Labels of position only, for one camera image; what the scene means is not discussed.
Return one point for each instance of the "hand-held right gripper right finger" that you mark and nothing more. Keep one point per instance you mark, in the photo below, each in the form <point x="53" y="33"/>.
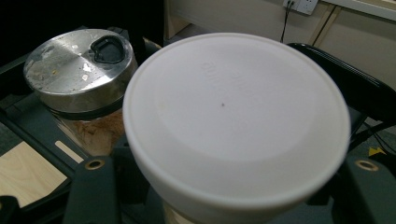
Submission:
<point x="367" y="193"/>

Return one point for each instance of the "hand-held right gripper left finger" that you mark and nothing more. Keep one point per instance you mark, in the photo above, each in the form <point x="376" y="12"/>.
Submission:
<point x="93" y="193"/>

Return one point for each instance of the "black two-tier metal rack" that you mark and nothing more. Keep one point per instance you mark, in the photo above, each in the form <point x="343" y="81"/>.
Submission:
<point x="37" y="124"/>

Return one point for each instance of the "metal lid glass jar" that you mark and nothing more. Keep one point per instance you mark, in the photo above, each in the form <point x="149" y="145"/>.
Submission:
<point x="77" y="81"/>

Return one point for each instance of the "white lid plastic jar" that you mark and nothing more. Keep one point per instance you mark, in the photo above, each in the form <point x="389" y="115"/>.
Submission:
<point x="236" y="124"/>

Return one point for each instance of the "black chair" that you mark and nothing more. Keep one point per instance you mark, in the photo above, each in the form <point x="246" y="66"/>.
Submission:
<point x="358" y="84"/>

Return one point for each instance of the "beige wall conduit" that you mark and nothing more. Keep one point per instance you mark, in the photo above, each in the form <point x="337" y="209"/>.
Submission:
<point x="323" y="26"/>

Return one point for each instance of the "white wall socket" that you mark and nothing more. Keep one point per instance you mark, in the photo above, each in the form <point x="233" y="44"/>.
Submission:
<point x="300" y="6"/>

